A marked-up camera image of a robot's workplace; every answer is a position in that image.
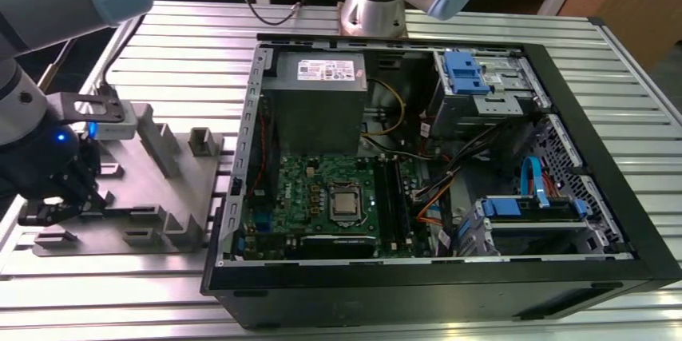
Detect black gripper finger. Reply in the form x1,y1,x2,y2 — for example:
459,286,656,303
78,180,107,215
17,165,94,227

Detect black RAM slot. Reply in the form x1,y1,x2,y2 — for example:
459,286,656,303
385,157,398,254
373,157,386,256

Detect grey parts rack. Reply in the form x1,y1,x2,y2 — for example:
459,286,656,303
30,103,225,258

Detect green motherboard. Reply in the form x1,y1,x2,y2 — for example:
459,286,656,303
238,152,430,260

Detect black graphics card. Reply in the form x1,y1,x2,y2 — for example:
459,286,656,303
241,231,377,260

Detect grey power supply unit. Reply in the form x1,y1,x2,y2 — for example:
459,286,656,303
261,51,369,157

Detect silver CPU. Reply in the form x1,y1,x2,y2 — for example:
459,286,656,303
332,192,361,216

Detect metal socket cover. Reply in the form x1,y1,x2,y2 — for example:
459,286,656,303
325,182,366,223

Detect black PC case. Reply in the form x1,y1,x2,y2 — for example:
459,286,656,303
198,31,682,332

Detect blue drive carrier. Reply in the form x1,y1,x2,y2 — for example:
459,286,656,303
441,50,488,97

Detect hard disk in blue carrier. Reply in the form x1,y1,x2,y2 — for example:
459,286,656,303
481,196,589,224

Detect metal drive cage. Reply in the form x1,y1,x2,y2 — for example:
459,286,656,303
429,47,552,141

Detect metal disk bay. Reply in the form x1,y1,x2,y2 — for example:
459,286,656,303
454,192,624,258

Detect black camera bracket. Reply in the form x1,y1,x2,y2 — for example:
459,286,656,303
45,91,126,125

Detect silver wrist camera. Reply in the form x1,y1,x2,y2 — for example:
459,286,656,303
83,101,140,141

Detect thin red wire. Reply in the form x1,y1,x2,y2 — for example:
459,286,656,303
253,95,266,194

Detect orange power wire bundle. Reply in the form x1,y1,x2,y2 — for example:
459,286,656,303
416,195,446,227

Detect yellow wire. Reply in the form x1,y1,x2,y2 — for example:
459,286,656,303
364,77,406,137

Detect black cable bundle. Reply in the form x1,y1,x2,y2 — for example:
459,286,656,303
412,115,533,198

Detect blue data cable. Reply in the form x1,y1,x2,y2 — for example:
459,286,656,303
519,156,552,208

